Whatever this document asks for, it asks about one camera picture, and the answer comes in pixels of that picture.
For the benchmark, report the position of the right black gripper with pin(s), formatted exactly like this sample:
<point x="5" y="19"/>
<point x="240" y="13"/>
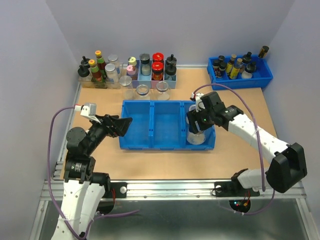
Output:
<point x="193" y="116"/>

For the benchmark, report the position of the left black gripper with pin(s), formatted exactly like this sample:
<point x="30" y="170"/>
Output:
<point x="120" y="125"/>

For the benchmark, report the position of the silver-lid glass jar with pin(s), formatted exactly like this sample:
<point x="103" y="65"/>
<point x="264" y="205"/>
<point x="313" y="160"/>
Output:
<point x="126" y="86"/>

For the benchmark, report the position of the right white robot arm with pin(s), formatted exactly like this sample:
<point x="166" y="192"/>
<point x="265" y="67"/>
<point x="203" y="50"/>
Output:
<point x="287" y="162"/>

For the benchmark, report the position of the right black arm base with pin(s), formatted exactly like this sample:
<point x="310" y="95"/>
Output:
<point x="223" y="189"/>

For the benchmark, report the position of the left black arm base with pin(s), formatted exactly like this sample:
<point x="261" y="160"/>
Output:
<point x="116" y="189"/>

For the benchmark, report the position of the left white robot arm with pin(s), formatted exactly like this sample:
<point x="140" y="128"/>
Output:
<point x="83" y="188"/>

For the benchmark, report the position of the blue three-compartment bin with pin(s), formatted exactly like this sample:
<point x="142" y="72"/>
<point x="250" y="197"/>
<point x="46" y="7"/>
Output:
<point x="161" y="125"/>

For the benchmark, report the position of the silver-lid jar front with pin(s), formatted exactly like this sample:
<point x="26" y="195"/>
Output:
<point x="111" y="73"/>

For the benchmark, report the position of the yellow-cap sauce bottle front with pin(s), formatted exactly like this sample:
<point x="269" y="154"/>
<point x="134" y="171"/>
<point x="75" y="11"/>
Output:
<point x="98" y="79"/>

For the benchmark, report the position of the yellow-cap sauce bottle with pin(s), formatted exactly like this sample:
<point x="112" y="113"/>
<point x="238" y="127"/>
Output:
<point x="98" y="79"/>
<point x="101" y="63"/>

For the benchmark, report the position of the clear plastic organizer tray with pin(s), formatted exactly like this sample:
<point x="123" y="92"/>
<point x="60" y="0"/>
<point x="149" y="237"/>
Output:
<point x="90" y="84"/>

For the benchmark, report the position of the pink-cap small bottle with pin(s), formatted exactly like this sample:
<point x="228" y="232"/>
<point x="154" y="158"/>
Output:
<point x="132" y="72"/>

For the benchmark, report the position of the pastel four-slot organizer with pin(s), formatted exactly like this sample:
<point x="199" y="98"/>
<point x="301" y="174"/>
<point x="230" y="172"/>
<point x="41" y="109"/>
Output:
<point x="141" y="79"/>

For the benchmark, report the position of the dark spice bottle front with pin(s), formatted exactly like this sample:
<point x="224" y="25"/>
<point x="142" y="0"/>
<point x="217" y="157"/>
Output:
<point x="218" y="68"/>

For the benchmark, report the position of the dark spice bottle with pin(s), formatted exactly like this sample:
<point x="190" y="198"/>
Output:
<point x="218" y="68"/>
<point x="221" y="58"/>

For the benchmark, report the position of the yellow oil bottle front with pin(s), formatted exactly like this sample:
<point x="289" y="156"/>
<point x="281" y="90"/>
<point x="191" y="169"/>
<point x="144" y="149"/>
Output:
<point x="236" y="69"/>

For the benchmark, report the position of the yellow oil bottle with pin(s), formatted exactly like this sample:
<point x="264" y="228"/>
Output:
<point x="230" y="64"/>
<point x="236" y="69"/>

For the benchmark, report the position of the black-top dispenser bottle front left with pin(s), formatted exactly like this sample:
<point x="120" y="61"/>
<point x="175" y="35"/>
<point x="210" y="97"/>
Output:
<point x="84" y="74"/>

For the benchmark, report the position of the black-top dispenser bottle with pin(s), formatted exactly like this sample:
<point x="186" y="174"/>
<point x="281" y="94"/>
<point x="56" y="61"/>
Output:
<point x="84" y="74"/>
<point x="85" y="62"/>

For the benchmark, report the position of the yellow-cap small bottle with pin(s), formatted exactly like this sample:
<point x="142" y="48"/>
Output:
<point x="132" y="61"/>

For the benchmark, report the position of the silver-lid jar back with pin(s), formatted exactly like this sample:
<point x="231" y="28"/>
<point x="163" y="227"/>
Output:
<point x="113" y="59"/>

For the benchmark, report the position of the yellow-cap sauce bottle back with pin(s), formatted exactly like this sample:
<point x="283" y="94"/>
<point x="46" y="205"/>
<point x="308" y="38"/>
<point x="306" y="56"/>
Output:
<point x="101" y="63"/>

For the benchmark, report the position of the yellow oil bottle back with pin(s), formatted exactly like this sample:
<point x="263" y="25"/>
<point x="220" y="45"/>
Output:
<point x="230" y="64"/>

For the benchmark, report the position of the black-top cruet back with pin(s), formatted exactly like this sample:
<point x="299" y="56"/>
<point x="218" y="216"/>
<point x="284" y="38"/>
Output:
<point x="171" y="60"/>

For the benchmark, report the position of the red-lid sauce jar front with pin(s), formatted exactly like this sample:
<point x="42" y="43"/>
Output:
<point x="157" y="71"/>

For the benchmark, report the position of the red-lid sauce jar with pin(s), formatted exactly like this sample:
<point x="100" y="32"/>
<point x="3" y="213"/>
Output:
<point x="157" y="71"/>
<point x="158" y="57"/>

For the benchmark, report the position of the blue tray at back right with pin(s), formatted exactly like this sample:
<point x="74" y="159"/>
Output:
<point x="260" y="78"/>

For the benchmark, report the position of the dark spice bottle back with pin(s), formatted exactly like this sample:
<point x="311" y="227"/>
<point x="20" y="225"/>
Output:
<point x="221" y="58"/>

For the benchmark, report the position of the grey-lid salt shaker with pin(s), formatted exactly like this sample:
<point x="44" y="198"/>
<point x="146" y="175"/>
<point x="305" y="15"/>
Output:
<point x="145" y="64"/>

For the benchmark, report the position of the black-top dispenser bottle back left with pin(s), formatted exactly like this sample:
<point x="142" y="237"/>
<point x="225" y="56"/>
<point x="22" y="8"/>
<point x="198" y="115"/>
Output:
<point x="85" y="62"/>

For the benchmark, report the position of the red-lid sauce jar back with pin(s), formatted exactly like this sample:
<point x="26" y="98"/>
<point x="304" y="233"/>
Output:
<point x="158" y="57"/>

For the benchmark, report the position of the black-top white cruet front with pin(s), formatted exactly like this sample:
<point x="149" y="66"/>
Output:
<point x="249" y="70"/>

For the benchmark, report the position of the black-top cruet in tray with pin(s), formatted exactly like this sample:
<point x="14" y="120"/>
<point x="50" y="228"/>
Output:
<point x="247" y="58"/>

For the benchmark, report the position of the gold black bottle in corner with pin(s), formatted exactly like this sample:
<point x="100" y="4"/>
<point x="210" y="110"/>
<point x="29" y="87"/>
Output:
<point x="263" y="52"/>

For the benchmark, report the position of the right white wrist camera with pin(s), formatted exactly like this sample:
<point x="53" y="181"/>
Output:
<point x="197" y="98"/>

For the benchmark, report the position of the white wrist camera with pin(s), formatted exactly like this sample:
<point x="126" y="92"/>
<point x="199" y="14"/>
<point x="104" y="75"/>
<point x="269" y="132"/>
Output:
<point x="88" y="111"/>
<point x="197" y="98"/>

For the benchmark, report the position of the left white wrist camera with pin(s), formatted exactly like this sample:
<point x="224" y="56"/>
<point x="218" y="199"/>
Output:
<point x="88" y="111"/>

